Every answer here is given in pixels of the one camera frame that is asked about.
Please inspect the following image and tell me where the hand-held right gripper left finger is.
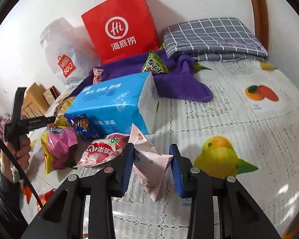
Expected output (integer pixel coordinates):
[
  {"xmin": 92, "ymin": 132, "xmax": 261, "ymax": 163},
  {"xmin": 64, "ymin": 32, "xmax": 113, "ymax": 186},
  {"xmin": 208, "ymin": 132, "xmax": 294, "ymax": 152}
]
[{"xmin": 21, "ymin": 144, "xmax": 135, "ymax": 239}]

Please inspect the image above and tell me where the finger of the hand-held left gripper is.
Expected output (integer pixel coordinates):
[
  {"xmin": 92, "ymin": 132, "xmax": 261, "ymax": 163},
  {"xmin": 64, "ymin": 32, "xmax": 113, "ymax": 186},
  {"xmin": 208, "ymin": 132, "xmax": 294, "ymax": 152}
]
[{"xmin": 40, "ymin": 116, "xmax": 56, "ymax": 128}]

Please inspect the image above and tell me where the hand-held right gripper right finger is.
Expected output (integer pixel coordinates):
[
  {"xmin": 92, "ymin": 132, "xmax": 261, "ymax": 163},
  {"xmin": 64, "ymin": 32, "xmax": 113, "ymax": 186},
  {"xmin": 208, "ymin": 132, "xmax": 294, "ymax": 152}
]
[{"xmin": 169, "ymin": 144, "xmax": 282, "ymax": 239}]

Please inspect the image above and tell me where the pale pink snack packet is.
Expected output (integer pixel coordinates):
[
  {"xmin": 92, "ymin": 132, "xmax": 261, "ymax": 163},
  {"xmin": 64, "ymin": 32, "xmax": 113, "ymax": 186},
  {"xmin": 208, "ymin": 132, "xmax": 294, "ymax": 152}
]
[{"xmin": 128, "ymin": 124, "xmax": 173, "ymax": 202}]

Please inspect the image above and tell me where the red white strawberry snack packet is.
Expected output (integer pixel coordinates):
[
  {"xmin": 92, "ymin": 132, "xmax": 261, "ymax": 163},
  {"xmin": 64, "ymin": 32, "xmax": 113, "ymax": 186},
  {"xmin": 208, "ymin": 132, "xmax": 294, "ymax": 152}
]
[{"xmin": 77, "ymin": 133, "xmax": 130, "ymax": 168}]

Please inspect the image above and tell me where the person's left forearm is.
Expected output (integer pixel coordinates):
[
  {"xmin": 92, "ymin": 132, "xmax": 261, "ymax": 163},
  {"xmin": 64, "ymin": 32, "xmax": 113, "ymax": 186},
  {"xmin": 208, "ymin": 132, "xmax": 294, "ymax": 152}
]
[{"xmin": 0, "ymin": 154, "xmax": 24, "ymax": 232}]

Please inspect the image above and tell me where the person's left hand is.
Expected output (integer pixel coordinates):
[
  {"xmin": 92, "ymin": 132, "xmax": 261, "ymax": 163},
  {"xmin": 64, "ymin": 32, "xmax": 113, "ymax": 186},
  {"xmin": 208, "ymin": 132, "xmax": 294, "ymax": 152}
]
[{"xmin": 9, "ymin": 137, "xmax": 31, "ymax": 178}]

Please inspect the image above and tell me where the brown cardboard box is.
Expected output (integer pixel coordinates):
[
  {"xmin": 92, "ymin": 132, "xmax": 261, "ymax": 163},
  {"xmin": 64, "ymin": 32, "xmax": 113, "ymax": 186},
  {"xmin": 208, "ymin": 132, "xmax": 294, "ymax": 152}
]
[{"xmin": 21, "ymin": 82, "xmax": 50, "ymax": 119}]

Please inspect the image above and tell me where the patterned small box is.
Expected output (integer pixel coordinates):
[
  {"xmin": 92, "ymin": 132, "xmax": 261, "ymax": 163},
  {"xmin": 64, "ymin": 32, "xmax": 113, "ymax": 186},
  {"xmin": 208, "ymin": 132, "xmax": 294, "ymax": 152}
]
[{"xmin": 43, "ymin": 86, "xmax": 60, "ymax": 105}]

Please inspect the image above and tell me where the purple yellow snack bag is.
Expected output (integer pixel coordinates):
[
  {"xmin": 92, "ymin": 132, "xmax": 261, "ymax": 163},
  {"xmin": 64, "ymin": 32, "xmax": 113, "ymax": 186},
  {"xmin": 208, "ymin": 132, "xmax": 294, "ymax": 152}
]
[{"xmin": 41, "ymin": 126, "xmax": 79, "ymax": 177}]

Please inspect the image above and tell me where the blue snack packet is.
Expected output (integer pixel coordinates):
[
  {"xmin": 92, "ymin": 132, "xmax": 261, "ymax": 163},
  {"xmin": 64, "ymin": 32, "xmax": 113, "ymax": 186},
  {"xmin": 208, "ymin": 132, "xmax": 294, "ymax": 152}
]
[{"xmin": 65, "ymin": 113, "xmax": 104, "ymax": 141}]

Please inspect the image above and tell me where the fruit print tablecloth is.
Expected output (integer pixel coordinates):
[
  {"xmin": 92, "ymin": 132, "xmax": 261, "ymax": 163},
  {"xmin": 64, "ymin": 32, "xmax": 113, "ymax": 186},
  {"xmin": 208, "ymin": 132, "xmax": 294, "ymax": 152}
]
[{"xmin": 15, "ymin": 60, "xmax": 299, "ymax": 239}]

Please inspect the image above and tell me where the blue tissue pack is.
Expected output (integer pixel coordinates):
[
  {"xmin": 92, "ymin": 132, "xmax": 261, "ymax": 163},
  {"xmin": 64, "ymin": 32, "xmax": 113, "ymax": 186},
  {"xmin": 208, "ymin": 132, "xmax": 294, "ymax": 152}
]
[{"xmin": 65, "ymin": 71, "xmax": 160, "ymax": 136}]

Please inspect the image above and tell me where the small pink candy packet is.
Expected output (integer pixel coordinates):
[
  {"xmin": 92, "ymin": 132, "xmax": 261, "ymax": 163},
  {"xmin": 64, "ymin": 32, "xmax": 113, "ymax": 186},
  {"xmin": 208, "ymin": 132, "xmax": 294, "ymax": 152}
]
[{"xmin": 93, "ymin": 68, "xmax": 104, "ymax": 84}]

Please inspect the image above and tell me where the white plastic shopping bag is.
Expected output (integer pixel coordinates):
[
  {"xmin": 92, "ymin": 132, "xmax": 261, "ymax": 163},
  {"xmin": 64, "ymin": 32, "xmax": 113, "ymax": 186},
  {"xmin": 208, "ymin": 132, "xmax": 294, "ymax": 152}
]
[{"xmin": 39, "ymin": 17, "xmax": 102, "ymax": 89}]

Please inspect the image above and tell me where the purple towel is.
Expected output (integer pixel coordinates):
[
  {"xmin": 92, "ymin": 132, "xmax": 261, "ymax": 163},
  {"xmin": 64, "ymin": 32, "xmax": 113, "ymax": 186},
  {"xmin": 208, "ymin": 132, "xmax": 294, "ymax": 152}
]
[{"xmin": 65, "ymin": 50, "xmax": 214, "ymax": 102}]

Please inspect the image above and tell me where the red paper bag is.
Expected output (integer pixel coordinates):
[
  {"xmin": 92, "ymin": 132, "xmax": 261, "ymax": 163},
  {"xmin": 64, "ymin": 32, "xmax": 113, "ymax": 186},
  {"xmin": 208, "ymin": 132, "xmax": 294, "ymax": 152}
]
[{"xmin": 81, "ymin": 0, "xmax": 161, "ymax": 65}]

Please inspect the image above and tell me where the grey plaid folded cloth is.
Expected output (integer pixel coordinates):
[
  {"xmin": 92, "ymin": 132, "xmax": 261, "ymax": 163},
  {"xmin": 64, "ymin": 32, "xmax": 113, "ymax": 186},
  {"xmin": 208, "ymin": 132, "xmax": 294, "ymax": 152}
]
[{"xmin": 162, "ymin": 17, "xmax": 269, "ymax": 63}]

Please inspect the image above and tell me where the brown wooden headboard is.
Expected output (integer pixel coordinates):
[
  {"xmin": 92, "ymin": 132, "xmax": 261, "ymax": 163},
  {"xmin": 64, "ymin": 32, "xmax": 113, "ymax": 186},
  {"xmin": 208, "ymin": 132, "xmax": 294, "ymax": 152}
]
[{"xmin": 247, "ymin": 0, "xmax": 269, "ymax": 53}]

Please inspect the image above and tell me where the black cable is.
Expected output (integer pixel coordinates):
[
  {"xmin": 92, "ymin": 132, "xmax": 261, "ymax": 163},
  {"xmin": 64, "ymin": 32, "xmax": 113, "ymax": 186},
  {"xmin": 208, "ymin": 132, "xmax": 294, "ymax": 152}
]
[{"xmin": 0, "ymin": 126, "xmax": 44, "ymax": 211}]

